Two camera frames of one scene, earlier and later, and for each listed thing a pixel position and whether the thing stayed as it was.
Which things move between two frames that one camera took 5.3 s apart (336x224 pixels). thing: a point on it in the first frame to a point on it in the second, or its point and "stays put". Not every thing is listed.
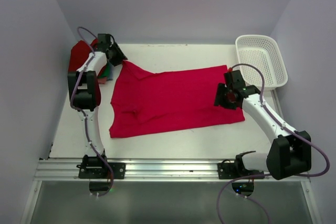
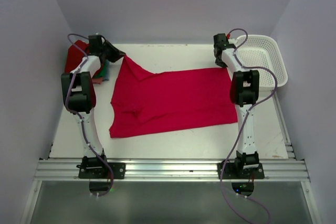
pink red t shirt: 145,102 stays put
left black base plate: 92,170 stays put
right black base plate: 234,170 stays put
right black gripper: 219,99 to 221,64
